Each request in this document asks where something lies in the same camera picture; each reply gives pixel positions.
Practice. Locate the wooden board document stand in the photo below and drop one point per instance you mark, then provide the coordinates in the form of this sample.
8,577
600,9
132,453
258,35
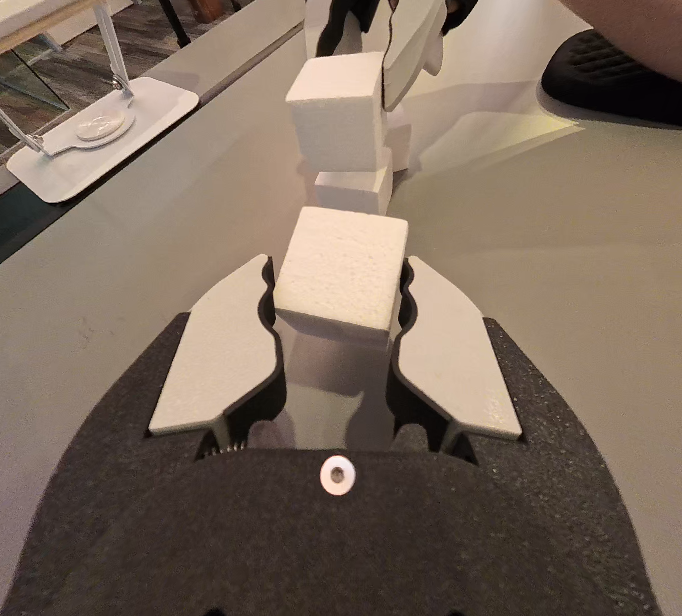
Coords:
122,141

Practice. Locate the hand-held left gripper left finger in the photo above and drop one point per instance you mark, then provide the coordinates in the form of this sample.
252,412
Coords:
218,360

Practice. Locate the black wrist rest pad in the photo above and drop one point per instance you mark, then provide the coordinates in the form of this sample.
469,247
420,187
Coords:
607,83

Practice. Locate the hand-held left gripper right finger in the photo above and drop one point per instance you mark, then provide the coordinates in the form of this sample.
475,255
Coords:
458,365

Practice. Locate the white foam cube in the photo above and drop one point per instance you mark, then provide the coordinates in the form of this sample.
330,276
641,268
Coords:
335,115
399,147
341,269
349,192

